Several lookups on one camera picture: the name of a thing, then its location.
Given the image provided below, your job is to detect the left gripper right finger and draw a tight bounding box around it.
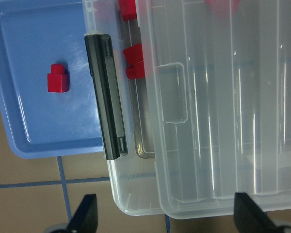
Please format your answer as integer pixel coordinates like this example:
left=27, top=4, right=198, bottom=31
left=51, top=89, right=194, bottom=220
left=234, top=192, right=281, bottom=233

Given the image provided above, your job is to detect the blue plastic tray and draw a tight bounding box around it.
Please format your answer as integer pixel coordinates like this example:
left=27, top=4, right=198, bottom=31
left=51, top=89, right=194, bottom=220
left=0, top=2, right=131, bottom=160

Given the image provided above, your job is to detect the clear plastic box lid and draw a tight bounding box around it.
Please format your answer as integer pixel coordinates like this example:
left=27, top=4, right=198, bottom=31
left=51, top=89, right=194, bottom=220
left=136, top=0, right=291, bottom=219

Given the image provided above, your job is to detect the red block large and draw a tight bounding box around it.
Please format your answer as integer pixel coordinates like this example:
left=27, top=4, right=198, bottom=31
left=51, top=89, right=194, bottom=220
left=123, top=43, right=146, bottom=80

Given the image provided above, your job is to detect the red block front left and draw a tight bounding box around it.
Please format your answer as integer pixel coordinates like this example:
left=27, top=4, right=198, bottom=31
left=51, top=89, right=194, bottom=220
left=204, top=0, right=241, bottom=17

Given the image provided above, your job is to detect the black box latch handle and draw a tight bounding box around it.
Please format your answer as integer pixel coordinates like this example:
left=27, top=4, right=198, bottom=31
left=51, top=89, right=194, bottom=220
left=84, top=34, right=128, bottom=160

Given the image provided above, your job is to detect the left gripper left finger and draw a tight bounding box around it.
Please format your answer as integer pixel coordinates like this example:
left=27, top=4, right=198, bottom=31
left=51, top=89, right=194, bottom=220
left=66, top=194, right=97, bottom=233

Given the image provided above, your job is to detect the red block front right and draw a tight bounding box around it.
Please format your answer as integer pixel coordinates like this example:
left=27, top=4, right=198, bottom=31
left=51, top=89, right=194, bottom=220
left=118, top=0, right=137, bottom=21

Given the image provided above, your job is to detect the red block small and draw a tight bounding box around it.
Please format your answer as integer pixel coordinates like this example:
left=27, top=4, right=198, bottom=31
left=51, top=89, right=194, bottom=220
left=47, top=64, right=69, bottom=93

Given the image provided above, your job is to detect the clear plastic storage box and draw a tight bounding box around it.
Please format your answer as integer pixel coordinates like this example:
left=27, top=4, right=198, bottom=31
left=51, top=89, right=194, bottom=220
left=82, top=0, right=291, bottom=217

